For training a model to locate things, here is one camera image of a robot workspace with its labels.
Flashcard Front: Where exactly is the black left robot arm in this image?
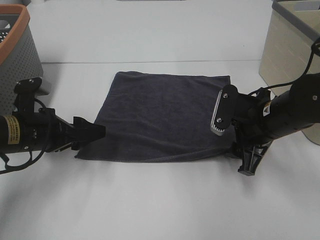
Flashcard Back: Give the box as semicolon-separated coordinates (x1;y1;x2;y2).
0;107;106;175

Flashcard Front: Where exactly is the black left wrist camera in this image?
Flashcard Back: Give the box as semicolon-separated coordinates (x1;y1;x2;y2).
13;77;42;113

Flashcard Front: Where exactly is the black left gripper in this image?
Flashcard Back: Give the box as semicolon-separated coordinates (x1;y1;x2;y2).
45;108;106;153

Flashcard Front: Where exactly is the grey perforated basket orange rim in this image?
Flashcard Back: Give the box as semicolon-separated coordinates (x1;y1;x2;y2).
0;3;44;101

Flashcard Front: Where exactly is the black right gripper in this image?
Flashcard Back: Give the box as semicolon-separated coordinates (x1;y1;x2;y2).
232;88;273;176

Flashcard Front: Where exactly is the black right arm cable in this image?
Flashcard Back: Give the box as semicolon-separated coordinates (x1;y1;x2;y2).
267;37;320;90

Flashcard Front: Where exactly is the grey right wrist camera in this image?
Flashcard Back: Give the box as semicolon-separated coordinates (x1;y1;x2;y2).
210;84;239;136

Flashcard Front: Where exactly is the dark grey towel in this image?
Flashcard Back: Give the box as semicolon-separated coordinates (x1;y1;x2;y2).
77;71;235;163

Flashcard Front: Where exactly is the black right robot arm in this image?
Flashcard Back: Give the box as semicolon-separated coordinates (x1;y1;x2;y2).
232;73;320;176

